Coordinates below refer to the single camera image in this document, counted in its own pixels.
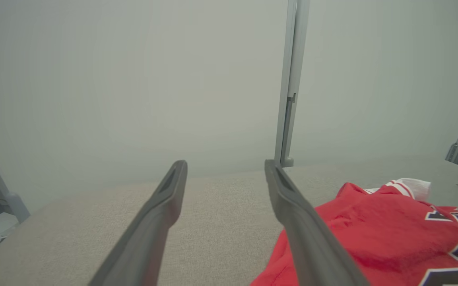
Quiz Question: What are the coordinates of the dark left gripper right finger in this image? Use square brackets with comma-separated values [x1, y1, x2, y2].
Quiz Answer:
[264, 159, 371, 286]

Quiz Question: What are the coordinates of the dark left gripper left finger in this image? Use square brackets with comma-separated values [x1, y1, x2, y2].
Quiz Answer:
[88, 160, 188, 286]

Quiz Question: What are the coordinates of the red white basketball jersey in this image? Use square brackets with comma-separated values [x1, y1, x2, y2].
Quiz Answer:
[251, 178, 458, 286]

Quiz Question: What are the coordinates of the grey fabric sofa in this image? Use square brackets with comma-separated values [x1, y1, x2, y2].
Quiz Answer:
[0, 155, 458, 286]

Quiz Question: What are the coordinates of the grey double partition post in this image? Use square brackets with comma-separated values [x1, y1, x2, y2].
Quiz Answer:
[274, 0, 311, 167]

